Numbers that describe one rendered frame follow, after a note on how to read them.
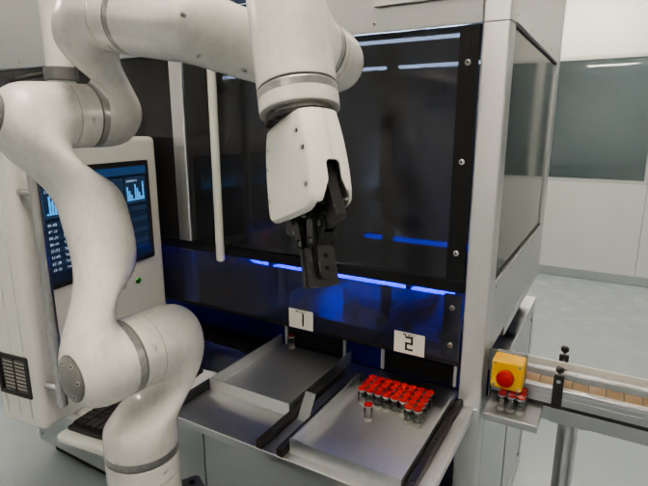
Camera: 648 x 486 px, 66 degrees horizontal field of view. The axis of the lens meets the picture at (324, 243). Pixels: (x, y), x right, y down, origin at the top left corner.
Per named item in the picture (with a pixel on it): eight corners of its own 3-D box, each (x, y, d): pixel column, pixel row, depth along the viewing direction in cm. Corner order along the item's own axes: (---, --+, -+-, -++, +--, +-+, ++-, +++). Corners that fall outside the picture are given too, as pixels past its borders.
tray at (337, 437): (358, 385, 139) (358, 373, 138) (450, 411, 126) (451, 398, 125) (289, 452, 110) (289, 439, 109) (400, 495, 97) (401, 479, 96)
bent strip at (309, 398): (306, 411, 126) (306, 390, 124) (316, 415, 124) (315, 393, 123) (273, 441, 114) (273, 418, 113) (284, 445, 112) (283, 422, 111)
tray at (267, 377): (281, 343, 165) (281, 334, 164) (351, 362, 152) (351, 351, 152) (209, 389, 136) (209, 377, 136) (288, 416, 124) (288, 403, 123)
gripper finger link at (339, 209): (310, 144, 49) (296, 190, 52) (345, 190, 44) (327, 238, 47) (320, 144, 49) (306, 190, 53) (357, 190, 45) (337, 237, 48)
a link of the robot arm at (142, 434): (89, 455, 83) (72, 321, 78) (177, 405, 98) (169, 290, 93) (133, 484, 77) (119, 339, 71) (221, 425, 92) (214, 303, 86)
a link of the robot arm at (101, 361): (190, 375, 82) (97, 423, 69) (148, 375, 89) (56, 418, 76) (108, 73, 79) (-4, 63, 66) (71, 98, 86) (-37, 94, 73)
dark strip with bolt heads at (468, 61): (441, 356, 129) (460, 27, 111) (458, 360, 127) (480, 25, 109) (440, 358, 128) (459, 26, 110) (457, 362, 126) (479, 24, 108)
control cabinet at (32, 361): (131, 345, 182) (110, 124, 164) (174, 354, 175) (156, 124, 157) (-4, 418, 137) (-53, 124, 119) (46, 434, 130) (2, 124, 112)
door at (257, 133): (195, 239, 167) (183, 53, 153) (313, 257, 144) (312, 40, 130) (193, 240, 166) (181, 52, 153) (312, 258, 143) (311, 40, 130)
